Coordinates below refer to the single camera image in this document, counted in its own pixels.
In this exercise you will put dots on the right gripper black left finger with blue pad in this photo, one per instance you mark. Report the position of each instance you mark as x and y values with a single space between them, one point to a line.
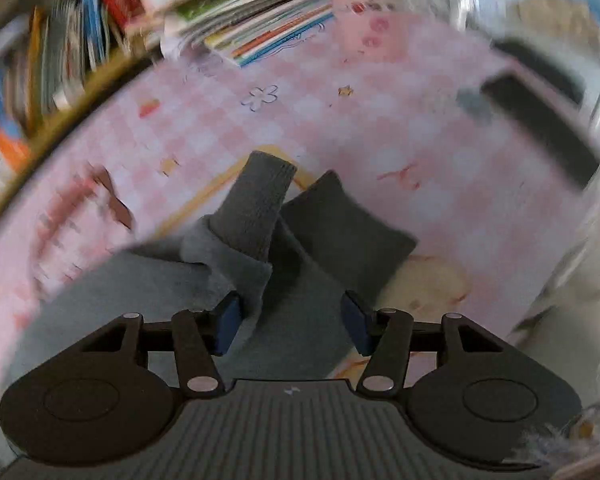
200 336

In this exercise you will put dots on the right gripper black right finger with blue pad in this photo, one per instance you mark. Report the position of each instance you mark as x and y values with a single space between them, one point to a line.
384 337

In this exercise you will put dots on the grey sweatshirt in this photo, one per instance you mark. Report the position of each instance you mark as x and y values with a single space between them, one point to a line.
291 259

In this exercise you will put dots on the pink checkered table mat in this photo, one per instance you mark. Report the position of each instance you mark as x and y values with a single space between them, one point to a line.
474 187

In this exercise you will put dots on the teal hair clip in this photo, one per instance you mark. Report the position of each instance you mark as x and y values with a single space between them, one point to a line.
475 105

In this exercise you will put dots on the black left gripper tip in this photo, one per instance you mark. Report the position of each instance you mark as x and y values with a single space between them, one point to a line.
549 128

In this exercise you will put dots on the open picture book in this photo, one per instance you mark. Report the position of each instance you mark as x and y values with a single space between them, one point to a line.
236 31

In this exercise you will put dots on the wooden bookshelf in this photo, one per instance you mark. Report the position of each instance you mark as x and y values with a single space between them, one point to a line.
59 60

